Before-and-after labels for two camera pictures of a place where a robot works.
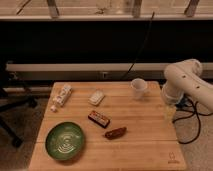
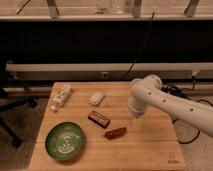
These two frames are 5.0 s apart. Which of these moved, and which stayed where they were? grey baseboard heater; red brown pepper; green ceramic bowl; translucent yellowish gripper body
Moved: translucent yellowish gripper body
Stayed: grey baseboard heater; green ceramic bowl; red brown pepper
